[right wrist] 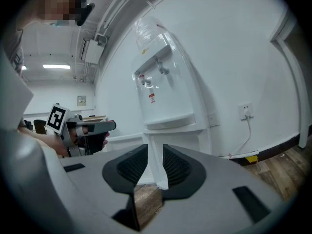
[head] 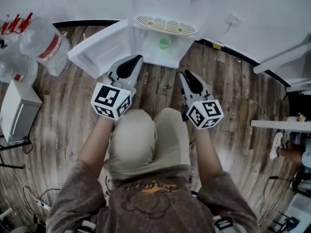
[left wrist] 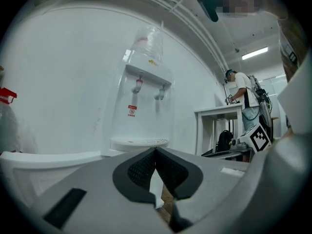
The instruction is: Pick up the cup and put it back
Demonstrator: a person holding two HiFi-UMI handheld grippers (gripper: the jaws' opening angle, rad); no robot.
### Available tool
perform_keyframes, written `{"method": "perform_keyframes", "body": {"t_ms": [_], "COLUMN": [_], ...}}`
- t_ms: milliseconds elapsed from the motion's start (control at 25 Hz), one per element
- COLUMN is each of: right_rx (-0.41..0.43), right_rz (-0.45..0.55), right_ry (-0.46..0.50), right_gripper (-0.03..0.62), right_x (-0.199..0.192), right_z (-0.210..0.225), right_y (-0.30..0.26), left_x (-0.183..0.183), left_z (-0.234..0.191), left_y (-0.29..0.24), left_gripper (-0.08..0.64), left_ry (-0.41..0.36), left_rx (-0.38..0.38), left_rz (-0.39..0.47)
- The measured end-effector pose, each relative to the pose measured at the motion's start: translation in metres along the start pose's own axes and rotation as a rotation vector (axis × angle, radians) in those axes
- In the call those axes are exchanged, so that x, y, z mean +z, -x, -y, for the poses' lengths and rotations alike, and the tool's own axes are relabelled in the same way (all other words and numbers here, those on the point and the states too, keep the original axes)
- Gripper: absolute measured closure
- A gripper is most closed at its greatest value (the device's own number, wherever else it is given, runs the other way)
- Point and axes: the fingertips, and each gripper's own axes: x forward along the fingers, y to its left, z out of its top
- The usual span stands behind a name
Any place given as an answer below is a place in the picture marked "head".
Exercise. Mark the yellow floor scrap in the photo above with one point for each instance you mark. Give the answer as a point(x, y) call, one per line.
point(216, 46)

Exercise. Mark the white wall socket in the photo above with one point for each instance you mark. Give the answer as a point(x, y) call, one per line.
point(233, 20)

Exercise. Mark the person's beige trousers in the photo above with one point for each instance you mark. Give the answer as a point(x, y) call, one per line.
point(148, 144)

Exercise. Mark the white metal box appliance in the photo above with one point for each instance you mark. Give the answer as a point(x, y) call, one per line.
point(18, 110)

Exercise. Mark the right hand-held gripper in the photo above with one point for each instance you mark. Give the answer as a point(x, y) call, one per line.
point(206, 114)

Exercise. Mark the white water dispenser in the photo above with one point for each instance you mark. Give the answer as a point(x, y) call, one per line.
point(167, 13)

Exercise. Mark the person's left forearm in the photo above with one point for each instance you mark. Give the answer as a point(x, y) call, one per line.
point(96, 144)

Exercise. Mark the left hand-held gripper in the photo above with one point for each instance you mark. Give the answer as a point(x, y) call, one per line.
point(109, 98)

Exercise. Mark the black metal stand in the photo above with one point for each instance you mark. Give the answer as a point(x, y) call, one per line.
point(14, 152)

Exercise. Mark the person's brown printed shirt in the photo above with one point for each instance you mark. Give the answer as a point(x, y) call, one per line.
point(145, 203)

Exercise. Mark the person's right forearm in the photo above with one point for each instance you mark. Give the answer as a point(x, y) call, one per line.
point(207, 152)

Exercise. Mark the white cabinet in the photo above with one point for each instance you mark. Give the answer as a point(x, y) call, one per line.
point(289, 62)

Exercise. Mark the green plastic cup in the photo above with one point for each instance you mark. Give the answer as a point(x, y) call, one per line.
point(164, 42)

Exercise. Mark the cream drip tray grille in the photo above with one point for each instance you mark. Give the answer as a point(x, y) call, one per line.
point(165, 25)

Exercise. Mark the clear water jug red label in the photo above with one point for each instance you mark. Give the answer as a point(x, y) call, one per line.
point(17, 67)
point(46, 42)

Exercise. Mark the black blue device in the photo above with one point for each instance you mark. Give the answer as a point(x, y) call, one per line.
point(290, 221)

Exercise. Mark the white table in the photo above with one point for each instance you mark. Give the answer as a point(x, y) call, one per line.
point(279, 125)

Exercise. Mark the white dispenser cabinet door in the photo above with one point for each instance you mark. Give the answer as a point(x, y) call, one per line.
point(99, 48)

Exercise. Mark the white power strip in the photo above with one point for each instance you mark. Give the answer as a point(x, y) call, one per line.
point(41, 204)

